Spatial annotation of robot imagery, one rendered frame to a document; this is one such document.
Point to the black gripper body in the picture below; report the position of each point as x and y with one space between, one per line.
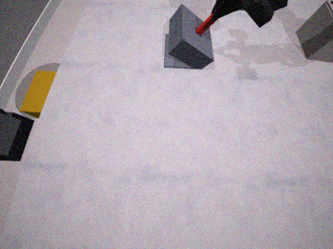
260 11

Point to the dark red peg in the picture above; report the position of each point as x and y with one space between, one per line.
205 25

